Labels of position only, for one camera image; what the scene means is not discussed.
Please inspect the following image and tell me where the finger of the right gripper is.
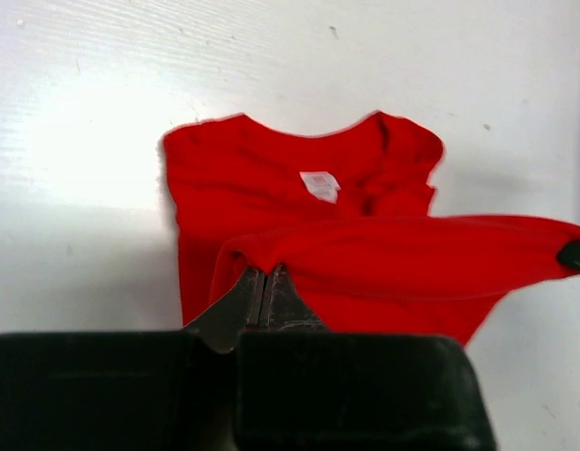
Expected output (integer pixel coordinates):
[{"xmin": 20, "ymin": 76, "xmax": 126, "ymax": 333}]
[{"xmin": 556, "ymin": 240, "xmax": 580, "ymax": 272}]

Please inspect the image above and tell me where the red t-shirt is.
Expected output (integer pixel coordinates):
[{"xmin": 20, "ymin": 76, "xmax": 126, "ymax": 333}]
[{"xmin": 162, "ymin": 112, "xmax": 580, "ymax": 343}]

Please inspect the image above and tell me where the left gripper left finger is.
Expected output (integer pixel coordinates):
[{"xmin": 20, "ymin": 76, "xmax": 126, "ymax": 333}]
[{"xmin": 0, "ymin": 269, "xmax": 265, "ymax": 450}]

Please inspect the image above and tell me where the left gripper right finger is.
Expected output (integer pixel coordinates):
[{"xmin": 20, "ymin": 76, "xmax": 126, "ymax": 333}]
[{"xmin": 235, "ymin": 266, "xmax": 496, "ymax": 450}]

